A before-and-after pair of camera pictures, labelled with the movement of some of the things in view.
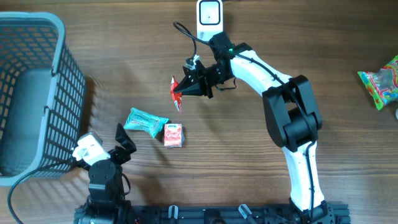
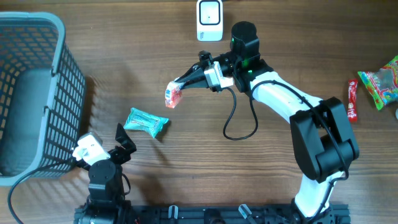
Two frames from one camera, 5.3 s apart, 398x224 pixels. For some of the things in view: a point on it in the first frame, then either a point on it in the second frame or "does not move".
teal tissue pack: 145,122 does not move
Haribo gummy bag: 382,84 does not move
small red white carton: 173,135 → 173,94
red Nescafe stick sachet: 176,96 → 352,100
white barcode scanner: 209,18 does not move
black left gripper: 123,155 does not move
